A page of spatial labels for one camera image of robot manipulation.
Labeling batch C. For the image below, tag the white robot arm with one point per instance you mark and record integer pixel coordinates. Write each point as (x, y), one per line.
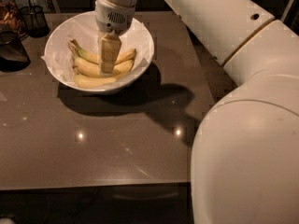
(245, 155)

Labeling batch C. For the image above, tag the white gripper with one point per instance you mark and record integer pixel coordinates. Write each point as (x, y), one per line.
(114, 17)

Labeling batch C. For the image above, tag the yellow banana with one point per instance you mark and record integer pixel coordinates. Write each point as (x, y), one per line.
(85, 82)
(95, 58)
(92, 69)

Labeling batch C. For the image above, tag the white paper liner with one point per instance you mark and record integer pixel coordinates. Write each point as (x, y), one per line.
(78, 31)

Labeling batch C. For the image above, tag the dark glass container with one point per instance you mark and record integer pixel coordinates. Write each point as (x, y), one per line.
(13, 56)

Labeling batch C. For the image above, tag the glass jar with snacks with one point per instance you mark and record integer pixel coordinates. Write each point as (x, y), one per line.
(10, 15)

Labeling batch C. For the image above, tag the black mesh cup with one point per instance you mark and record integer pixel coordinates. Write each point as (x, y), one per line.
(34, 20)

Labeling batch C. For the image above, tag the white bowl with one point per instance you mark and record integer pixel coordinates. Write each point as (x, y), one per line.
(59, 38)

